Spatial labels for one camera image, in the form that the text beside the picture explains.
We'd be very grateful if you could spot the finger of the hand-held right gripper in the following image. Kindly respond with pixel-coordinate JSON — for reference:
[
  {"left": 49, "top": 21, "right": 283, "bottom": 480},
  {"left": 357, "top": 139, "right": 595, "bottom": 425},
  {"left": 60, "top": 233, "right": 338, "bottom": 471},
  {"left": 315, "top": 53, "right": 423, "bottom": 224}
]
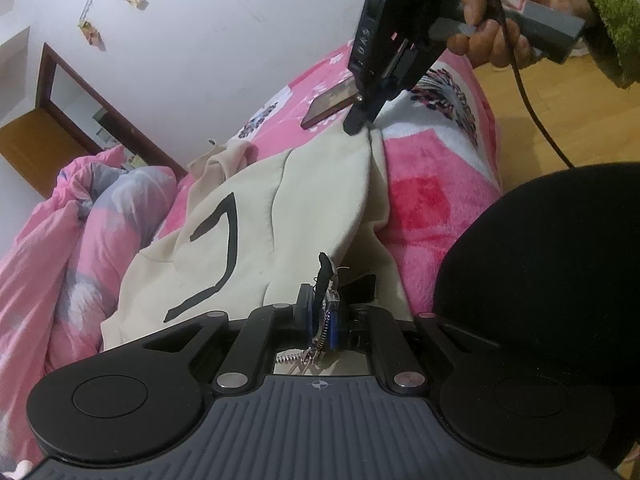
[{"left": 344, "top": 85, "right": 403, "bottom": 137}]

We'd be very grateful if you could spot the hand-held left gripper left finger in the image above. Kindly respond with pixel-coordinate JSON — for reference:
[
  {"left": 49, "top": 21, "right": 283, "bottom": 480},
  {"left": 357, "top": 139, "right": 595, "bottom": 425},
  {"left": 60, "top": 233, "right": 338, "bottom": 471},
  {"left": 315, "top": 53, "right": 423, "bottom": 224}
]
[{"left": 141, "top": 283, "right": 322, "bottom": 395}]

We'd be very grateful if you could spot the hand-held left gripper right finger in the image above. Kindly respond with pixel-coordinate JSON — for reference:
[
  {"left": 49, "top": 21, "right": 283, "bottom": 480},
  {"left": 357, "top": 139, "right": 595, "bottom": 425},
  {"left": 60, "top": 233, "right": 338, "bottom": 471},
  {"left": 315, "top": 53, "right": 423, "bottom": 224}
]
[{"left": 325, "top": 296, "right": 500, "bottom": 395}]

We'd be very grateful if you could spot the cream zip jacket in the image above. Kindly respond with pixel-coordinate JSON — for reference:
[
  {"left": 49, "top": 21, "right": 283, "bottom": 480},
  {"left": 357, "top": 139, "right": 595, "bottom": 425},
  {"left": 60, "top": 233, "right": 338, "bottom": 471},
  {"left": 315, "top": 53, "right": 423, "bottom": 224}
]
[{"left": 99, "top": 124, "right": 417, "bottom": 354}]

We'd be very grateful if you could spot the person's right forearm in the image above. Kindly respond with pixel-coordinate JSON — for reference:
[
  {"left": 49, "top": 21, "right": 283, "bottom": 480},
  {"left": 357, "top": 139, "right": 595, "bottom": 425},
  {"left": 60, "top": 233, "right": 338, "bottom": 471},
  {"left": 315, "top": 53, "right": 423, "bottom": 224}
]
[{"left": 559, "top": 0, "right": 640, "bottom": 89}]

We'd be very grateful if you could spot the dark smartphone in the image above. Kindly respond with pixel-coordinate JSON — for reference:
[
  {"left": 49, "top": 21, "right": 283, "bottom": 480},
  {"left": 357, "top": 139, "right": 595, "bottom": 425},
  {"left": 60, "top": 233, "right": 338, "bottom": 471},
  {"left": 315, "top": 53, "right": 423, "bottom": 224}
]
[{"left": 300, "top": 76, "right": 362, "bottom": 131}]

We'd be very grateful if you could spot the pink flower-print blanket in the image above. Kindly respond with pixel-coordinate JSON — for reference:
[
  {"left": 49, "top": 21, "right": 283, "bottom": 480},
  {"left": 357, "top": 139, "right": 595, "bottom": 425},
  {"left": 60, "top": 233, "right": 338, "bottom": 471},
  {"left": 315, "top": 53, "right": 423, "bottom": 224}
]
[{"left": 159, "top": 41, "right": 504, "bottom": 312}]

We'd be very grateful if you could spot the person's black-clad leg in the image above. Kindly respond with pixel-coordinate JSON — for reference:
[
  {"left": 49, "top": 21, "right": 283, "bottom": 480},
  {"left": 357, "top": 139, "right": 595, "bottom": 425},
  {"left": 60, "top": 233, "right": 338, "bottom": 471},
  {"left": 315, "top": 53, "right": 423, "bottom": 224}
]
[{"left": 431, "top": 161, "right": 640, "bottom": 472}]

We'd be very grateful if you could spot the pink grey floral quilt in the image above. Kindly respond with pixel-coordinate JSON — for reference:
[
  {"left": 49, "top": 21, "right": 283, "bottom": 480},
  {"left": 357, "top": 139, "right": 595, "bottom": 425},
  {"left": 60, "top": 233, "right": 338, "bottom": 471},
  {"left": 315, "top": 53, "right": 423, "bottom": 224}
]
[{"left": 0, "top": 144, "right": 179, "bottom": 467}]

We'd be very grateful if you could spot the wooden door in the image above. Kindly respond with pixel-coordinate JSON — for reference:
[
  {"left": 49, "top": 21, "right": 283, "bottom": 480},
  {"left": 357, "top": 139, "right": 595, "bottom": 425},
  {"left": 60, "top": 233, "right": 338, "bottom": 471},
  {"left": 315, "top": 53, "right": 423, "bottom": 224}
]
[{"left": 0, "top": 106, "right": 94, "bottom": 199}]

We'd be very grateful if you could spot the black cable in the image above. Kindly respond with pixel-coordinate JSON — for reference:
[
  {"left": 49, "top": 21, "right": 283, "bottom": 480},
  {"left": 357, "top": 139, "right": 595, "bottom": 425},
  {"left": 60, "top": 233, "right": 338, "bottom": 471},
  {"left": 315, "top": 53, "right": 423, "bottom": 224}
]
[{"left": 466, "top": 0, "right": 577, "bottom": 169}]

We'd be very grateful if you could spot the dark wooden door frame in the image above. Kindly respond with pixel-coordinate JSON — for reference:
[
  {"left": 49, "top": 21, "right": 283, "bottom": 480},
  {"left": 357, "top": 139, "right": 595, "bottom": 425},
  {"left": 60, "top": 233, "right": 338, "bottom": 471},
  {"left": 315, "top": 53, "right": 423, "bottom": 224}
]
[{"left": 35, "top": 41, "right": 189, "bottom": 177}]

